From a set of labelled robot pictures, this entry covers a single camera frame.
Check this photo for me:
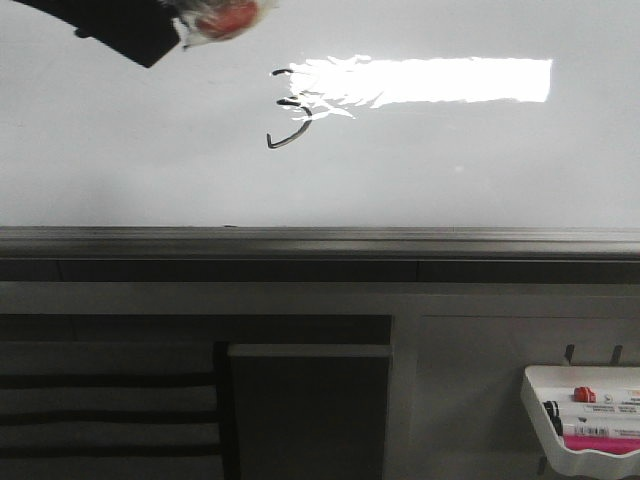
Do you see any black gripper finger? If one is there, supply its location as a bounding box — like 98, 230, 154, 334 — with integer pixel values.
24, 0, 180, 68

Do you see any striped grey fabric organizer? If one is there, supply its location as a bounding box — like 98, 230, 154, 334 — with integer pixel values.
1, 342, 228, 479

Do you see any white taped whiteboard marker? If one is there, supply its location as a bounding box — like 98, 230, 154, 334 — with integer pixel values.
162, 0, 279, 50

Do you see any white whiteboard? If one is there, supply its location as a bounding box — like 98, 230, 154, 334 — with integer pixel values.
1, 1, 639, 229

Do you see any white marker tray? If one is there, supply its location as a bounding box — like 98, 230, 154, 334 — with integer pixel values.
521, 366, 639, 479

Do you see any left black tray hook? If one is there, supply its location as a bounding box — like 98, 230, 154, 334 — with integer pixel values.
563, 344, 575, 366

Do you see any lower black capped marker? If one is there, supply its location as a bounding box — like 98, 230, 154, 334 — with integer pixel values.
549, 415, 639, 439

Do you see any dark whiteboard bottom frame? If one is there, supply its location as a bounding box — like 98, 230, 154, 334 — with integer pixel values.
1, 226, 639, 285

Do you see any red capped marker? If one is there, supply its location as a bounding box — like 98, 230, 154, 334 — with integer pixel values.
573, 386, 640, 404

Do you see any upper black capped marker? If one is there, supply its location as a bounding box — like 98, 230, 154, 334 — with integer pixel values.
542, 401, 639, 417

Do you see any black tray hook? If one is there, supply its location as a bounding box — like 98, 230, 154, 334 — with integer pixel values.
610, 345, 623, 366
563, 344, 575, 366

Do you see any right black tray hook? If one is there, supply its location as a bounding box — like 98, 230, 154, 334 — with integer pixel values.
610, 345, 623, 366

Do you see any dark square panel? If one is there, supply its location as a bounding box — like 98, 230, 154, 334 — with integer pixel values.
231, 344, 391, 479

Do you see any black capped marker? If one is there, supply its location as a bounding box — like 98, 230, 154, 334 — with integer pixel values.
549, 415, 639, 439
542, 401, 639, 417

